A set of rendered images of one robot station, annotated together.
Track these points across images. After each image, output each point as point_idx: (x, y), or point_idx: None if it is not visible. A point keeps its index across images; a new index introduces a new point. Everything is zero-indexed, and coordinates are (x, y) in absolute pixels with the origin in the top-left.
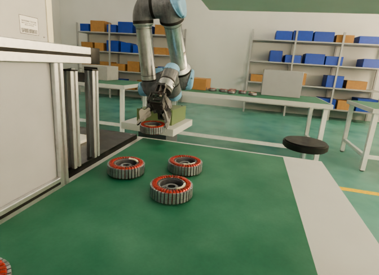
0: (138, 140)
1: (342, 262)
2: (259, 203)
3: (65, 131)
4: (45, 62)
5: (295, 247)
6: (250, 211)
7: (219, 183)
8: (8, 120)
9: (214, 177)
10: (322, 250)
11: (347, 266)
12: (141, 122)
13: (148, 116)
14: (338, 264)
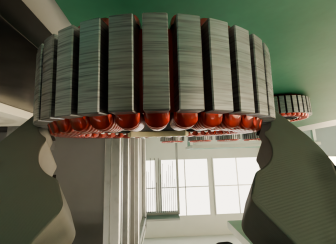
0: (52, 1)
1: (335, 121)
2: (334, 113)
3: (138, 176)
4: (140, 237)
5: (315, 122)
6: (312, 116)
7: (313, 107)
8: (139, 188)
9: (318, 102)
10: (333, 120)
11: (334, 122)
12: (48, 134)
13: (52, 179)
14: (330, 122)
